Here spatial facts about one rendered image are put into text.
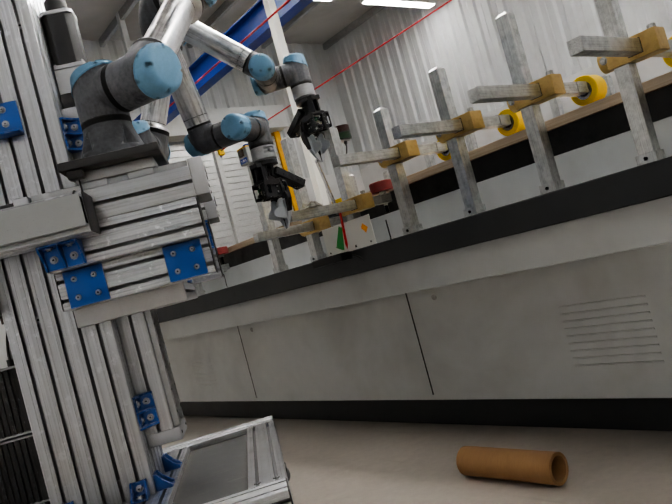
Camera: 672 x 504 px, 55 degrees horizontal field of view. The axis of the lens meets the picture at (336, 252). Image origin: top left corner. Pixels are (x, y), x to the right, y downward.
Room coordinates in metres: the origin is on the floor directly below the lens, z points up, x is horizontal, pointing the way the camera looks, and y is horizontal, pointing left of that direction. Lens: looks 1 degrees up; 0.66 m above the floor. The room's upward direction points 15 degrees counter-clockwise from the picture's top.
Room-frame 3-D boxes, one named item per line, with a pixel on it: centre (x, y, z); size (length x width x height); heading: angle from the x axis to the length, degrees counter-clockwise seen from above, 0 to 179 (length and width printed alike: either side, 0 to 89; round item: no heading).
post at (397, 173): (2.00, -0.25, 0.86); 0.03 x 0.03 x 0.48; 39
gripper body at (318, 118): (2.13, -0.04, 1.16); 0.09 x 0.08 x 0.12; 38
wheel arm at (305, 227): (2.33, 0.08, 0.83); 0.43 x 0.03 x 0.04; 129
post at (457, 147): (1.81, -0.41, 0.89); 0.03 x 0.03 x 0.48; 39
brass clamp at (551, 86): (1.59, -0.58, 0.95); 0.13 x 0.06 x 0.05; 39
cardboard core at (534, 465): (1.72, -0.29, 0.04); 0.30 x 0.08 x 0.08; 39
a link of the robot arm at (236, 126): (1.87, 0.19, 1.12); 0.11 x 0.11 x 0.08; 68
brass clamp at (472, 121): (1.79, -0.42, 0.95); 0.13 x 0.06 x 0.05; 39
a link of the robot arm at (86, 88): (1.53, 0.44, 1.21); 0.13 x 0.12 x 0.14; 68
